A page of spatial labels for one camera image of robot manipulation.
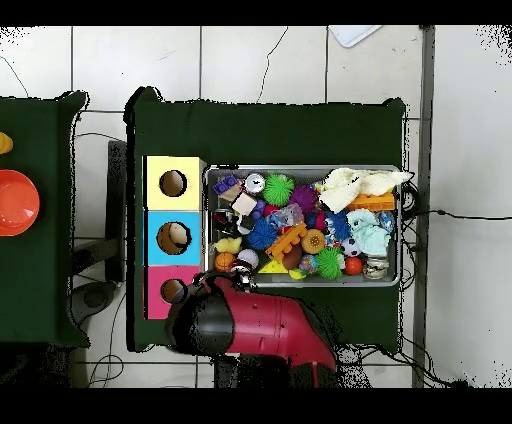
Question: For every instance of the white tray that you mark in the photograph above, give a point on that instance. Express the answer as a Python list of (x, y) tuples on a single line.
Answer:
[(352, 35)]

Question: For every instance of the silver mesh bin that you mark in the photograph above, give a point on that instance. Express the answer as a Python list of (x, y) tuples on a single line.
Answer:
[(304, 282)]

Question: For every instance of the blue spiky ball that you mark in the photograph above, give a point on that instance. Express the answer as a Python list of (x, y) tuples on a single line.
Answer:
[(262, 239), (338, 224)]

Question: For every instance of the mint green cloth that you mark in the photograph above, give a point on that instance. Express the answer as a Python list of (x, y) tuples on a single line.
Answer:
[(368, 236)]

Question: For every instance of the wooden box with three holes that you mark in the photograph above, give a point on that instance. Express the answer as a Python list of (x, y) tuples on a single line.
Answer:
[(172, 240)]

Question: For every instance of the dark green table cloth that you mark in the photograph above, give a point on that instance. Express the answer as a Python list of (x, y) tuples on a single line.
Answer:
[(260, 132)]

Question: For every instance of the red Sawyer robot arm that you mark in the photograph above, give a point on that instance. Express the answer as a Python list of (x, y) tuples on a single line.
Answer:
[(272, 324)]

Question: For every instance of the neighbouring green cloth table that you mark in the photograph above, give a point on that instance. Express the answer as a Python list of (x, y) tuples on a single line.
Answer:
[(36, 220)]

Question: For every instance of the small orange basketball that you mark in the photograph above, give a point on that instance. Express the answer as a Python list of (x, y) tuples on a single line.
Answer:
[(224, 262)]

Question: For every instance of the wooden cube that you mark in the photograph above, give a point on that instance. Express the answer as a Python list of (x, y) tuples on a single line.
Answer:
[(244, 204)]

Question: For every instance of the yellow plastic toy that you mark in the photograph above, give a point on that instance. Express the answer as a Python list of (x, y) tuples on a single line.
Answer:
[(4, 143)]

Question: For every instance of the orange toy brick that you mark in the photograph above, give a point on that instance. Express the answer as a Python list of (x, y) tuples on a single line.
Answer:
[(372, 202)]

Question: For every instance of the purple spiky ball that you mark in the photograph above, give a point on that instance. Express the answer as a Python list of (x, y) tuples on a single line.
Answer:
[(304, 198)]

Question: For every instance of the green spiky ball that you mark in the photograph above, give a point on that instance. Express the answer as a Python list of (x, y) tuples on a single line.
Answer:
[(330, 262), (278, 190)]

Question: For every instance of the cream waffle cloth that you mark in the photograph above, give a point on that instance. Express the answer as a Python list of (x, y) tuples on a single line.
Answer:
[(340, 192)]

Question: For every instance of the orange plastic bowl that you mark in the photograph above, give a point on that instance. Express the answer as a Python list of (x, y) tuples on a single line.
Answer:
[(16, 202)]

